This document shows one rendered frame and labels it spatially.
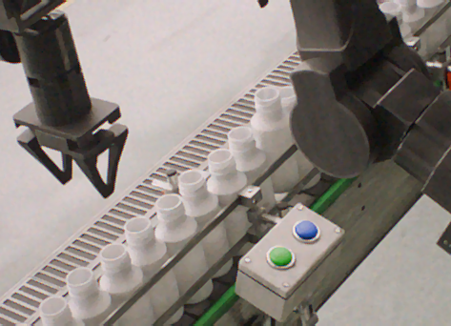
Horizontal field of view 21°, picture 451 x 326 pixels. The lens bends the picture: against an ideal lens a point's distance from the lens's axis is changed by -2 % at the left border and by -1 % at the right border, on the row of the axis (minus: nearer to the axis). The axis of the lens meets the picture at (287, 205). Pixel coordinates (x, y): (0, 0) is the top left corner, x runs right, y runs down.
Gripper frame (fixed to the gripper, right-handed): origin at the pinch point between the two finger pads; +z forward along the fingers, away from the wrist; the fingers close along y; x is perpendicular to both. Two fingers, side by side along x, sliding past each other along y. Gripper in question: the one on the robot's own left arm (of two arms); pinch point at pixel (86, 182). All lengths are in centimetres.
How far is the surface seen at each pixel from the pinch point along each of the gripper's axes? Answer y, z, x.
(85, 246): -150, 140, 109
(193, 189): -13.9, 24.2, 28.3
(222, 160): -15.3, 25.1, 36.6
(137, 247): -14.3, 25.8, 16.3
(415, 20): -13, 27, 86
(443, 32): -11, 33, 93
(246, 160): -13.6, 26.7, 39.7
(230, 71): -170, 140, 207
